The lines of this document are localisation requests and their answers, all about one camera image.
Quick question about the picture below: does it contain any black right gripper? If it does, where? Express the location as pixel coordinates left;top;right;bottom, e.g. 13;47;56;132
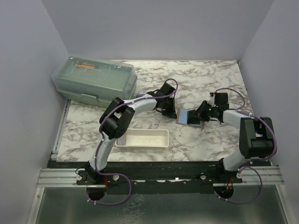
191;100;218;122

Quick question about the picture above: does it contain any tan leather card holder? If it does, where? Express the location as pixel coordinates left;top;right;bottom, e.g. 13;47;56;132
176;108;205;129

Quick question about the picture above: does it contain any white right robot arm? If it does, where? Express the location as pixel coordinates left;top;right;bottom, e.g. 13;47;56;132
187;92;278;183

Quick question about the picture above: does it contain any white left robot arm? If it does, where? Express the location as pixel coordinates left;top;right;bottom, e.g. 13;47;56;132
85;81;178;184

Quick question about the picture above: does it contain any stack of cards in tray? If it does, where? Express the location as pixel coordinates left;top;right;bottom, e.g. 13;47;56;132
117;137;126;146

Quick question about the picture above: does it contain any white plastic tray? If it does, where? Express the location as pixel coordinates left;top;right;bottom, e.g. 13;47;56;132
115;129;169;149

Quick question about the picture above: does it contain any green translucent storage box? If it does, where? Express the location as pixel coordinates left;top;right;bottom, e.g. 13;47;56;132
52;55;137;108

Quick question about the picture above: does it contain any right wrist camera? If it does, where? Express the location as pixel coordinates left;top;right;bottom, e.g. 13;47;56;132
208;92;215;106

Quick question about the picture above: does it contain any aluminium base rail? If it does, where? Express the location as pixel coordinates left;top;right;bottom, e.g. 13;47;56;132
37;166;285;188

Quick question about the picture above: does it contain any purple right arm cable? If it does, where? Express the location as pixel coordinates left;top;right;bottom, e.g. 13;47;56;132
214;88;278;204

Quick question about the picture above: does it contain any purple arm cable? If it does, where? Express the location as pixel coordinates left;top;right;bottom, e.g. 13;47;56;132
86;78;180;206
214;88;278;204

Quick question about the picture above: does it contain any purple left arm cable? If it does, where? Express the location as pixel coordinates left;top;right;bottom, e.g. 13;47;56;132
86;78;180;206

